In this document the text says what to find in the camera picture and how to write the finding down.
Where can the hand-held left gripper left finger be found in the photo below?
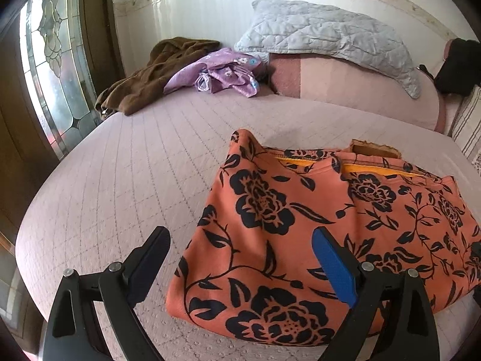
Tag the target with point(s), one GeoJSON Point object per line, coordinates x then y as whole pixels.
{"type": "Point", "coordinates": [146, 270]}

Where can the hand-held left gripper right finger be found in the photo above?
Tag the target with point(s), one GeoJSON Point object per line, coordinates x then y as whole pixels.
{"type": "Point", "coordinates": [334, 267]}

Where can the orange black floral garment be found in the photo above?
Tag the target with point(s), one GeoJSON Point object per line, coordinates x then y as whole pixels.
{"type": "Point", "coordinates": [263, 203]}

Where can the pink quilted bedspread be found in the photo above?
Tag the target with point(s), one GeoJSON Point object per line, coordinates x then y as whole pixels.
{"type": "Point", "coordinates": [131, 165]}

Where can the pink bolster pillow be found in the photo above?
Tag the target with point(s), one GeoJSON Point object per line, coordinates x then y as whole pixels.
{"type": "Point", "coordinates": [338, 82]}

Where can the brown fleece cloth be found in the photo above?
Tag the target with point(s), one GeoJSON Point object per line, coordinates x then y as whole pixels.
{"type": "Point", "coordinates": [150, 79]}

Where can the striped cream pillow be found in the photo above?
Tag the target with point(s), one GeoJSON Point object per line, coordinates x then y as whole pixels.
{"type": "Point", "coordinates": [468, 128]}

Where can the purple floral cloth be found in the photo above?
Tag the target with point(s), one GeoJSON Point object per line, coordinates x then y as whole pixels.
{"type": "Point", "coordinates": [225, 71]}

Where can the stained glass window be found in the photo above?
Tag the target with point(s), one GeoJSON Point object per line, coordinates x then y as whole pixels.
{"type": "Point", "coordinates": [56, 64]}

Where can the grey quilted blanket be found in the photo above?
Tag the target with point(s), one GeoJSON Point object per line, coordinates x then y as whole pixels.
{"type": "Point", "coordinates": [323, 34]}

